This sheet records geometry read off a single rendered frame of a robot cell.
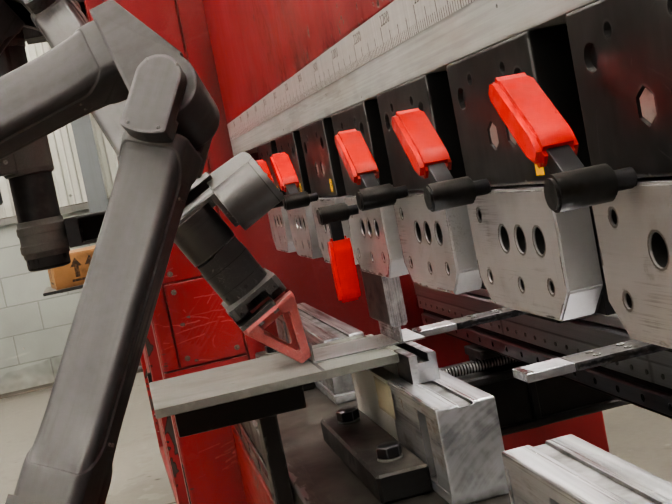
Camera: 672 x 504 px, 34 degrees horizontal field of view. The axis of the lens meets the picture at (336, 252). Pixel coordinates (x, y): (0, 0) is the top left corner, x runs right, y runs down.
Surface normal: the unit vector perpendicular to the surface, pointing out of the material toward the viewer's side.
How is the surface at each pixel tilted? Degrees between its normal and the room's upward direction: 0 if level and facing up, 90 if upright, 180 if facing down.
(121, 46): 67
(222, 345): 90
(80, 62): 75
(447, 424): 90
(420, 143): 39
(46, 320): 90
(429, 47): 90
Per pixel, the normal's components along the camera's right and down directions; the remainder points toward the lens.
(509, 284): -0.96, 0.20
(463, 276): 0.28, 0.72
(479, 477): 0.20, 0.04
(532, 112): -0.02, -0.73
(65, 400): -0.20, -0.29
